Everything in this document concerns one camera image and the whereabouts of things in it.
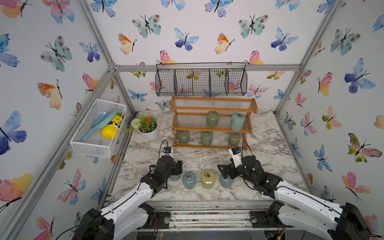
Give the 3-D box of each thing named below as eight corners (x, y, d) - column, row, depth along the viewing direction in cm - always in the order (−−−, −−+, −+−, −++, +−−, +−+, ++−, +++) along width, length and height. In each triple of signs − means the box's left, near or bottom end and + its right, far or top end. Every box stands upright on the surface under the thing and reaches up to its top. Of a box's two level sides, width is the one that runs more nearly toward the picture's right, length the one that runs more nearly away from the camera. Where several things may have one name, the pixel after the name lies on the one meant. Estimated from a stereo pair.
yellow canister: (201, 189, 86) (201, 183, 78) (201, 176, 90) (201, 170, 83) (214, 189, 86) (216, 183, 78) (213, 176, 90) (215, 170, 83)
